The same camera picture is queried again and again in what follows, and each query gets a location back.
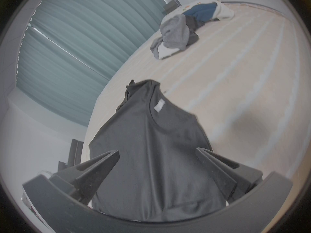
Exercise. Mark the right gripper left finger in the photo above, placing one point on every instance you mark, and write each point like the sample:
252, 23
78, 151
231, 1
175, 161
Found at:
94, 176

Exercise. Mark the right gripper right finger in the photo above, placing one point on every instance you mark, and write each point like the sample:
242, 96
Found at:
218, 173

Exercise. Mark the black T-shirt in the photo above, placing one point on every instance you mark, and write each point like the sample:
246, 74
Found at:
158, 154

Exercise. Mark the pile of clothes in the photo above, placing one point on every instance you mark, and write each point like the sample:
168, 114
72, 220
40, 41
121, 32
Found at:
175, 33

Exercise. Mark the bed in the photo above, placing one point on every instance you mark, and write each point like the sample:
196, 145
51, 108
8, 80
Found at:
243, 81

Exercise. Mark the blue-green curtain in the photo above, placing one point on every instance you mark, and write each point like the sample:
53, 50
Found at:
102, 16
53, 81

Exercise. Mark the grey bedside table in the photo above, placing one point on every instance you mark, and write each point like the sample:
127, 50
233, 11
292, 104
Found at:
170, 7

